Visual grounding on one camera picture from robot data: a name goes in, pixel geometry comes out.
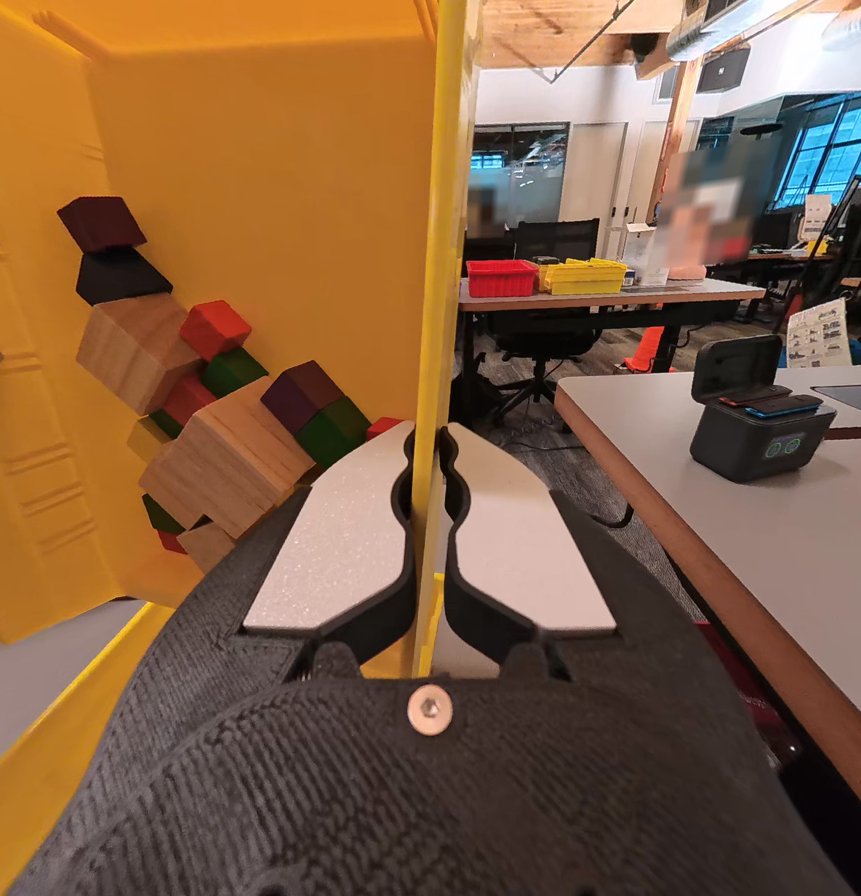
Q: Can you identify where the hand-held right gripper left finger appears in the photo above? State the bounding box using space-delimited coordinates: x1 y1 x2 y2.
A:
242 419 419 664

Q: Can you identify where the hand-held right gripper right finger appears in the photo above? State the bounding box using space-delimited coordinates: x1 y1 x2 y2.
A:
437 422 619 664

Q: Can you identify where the pile of wooden cubes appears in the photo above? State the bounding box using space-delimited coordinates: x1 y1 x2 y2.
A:
56 196 407 576

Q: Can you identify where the yellow plastic box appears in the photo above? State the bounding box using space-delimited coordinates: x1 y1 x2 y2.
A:
0 0 484 680
0 603 176 896

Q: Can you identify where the white cardboard box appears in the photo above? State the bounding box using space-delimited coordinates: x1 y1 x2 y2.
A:
622 223 671 287

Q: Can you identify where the orange cone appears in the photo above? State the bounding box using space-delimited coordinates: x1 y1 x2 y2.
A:
622 326 676 374

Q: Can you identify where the black battery charging case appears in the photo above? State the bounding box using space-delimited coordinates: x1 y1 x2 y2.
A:
689 335 839 484

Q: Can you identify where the white table with wooden edge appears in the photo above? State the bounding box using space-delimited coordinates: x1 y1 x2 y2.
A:
554 364 861 821

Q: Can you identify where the red plastic bin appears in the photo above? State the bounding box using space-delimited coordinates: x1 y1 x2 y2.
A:
466 259 541 298

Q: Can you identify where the black battery red trim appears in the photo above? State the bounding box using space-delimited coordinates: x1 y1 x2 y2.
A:
716 384 793 407

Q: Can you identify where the yellow plastic bin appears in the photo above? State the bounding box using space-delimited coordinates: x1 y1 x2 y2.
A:
540 257 629 295

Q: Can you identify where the grey top office desk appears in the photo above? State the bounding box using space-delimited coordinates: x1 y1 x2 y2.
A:
458 277 766 424

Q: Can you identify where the black battery blue trim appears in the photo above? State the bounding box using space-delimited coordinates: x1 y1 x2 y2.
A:
744 394 824 420

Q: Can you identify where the black office chair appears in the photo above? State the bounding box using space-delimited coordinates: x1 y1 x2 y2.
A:
485 219 605 429

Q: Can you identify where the printed paper sign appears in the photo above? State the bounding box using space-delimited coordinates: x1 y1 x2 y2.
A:
786 299 853 369

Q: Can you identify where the white door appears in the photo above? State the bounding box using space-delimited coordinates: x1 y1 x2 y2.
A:
569 122 629 240

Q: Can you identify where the wooden support column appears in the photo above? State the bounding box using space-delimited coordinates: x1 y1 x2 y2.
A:
646 56 706 226

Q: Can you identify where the large paned window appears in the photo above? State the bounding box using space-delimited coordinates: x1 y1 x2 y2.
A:
775 94 861 212

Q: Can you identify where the black wall speaker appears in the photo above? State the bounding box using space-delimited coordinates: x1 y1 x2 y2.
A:
696 47 752 95

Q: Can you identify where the silver ceiling duct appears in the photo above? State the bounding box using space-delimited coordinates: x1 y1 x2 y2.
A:
665 0 861 64

